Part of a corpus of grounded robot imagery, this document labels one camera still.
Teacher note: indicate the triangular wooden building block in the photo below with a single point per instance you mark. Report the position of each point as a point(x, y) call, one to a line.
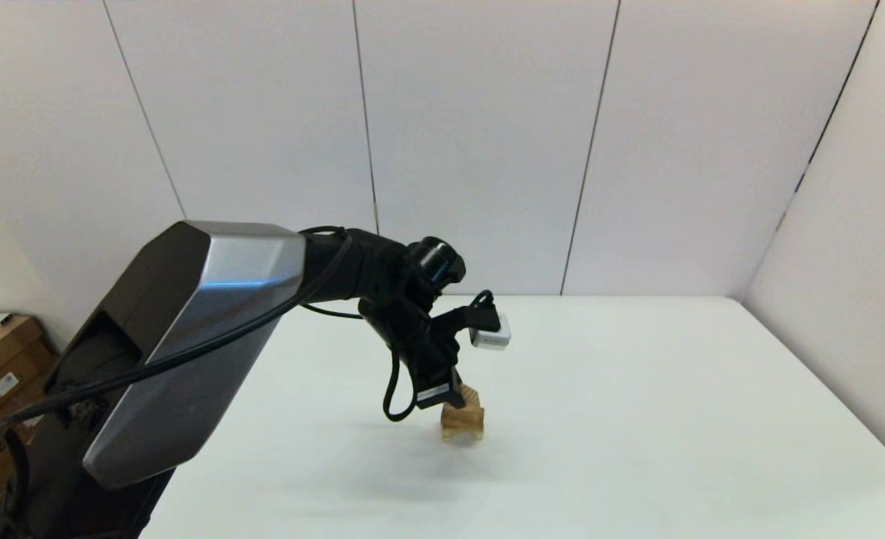
point(472, 397)

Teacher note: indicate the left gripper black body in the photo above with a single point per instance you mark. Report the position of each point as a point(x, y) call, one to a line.
point(424, 355)

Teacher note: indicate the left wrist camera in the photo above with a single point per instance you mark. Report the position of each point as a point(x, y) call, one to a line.
point(487, 332)

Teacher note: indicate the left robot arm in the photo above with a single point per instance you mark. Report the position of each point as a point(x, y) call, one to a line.
point(225, 337)

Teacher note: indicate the rectangular wooden building block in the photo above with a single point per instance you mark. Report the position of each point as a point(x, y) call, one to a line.
point(466, 416)

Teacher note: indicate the arched wooden building block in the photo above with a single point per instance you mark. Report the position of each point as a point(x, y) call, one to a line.
point(459, 435)

